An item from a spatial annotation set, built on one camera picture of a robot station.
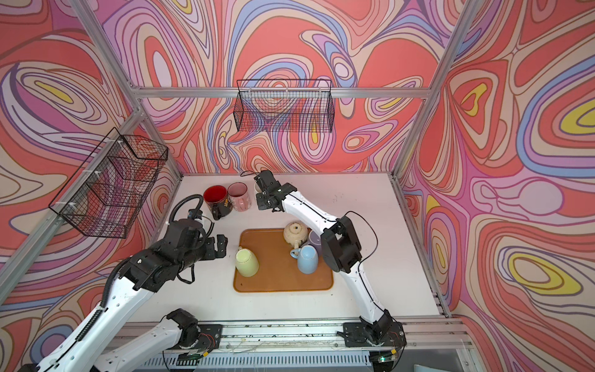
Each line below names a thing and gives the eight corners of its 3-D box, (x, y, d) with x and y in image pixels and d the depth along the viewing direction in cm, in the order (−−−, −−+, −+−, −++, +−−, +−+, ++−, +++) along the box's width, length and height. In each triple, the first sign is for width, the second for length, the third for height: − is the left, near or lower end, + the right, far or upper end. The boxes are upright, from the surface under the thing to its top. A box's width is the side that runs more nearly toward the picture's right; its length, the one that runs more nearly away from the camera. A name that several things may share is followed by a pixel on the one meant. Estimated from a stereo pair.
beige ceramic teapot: (281, 240, 96) (280, 231, 90) (293, 227, 100) (293, 218, 94) (297, 252, 92) (297, 244, 87) (309, 239, 96) (310, 230, 91)
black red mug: (215, 221, 104) (207, 206, 95) (207, 206, 109) (199, 190, 100) (235, 211, 107) (230, 195, 99) (227, 197, 113) (221, 181, 104)
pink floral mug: (230, 218, 105) (223, 203, 96) (234, 197, 113) (229, 181, 104) (248, 218, 105) (244, 203, 96) (252, 197, 113) (248, 181, 104)
